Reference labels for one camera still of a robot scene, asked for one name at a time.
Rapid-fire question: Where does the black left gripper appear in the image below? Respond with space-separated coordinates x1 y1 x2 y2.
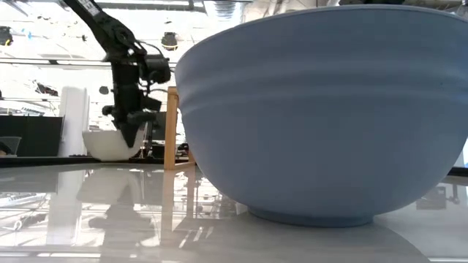
101 54 162 149

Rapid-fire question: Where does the white bowl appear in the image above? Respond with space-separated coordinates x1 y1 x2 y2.
81 129 146 162

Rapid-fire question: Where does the grey-blue bowl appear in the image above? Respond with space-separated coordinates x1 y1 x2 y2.
174 4 468 228

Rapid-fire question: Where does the wooden slatted shelf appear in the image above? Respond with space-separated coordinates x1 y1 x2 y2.
163 86 197 171

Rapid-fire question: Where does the white pillar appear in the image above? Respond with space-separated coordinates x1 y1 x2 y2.
58 86 91 158

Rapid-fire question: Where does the black partition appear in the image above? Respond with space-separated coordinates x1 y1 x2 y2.
0 115 65 158

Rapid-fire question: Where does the black hanging lamp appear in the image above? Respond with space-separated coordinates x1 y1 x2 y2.
160 31 179 51
0 26 14 47

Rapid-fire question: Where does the grey bin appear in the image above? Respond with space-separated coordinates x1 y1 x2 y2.
0 136 22 157

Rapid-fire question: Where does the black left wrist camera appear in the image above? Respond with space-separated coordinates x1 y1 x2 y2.
143 54 172 85

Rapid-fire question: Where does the black aluminium table frame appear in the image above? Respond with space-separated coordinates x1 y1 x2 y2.
0 155 468 177

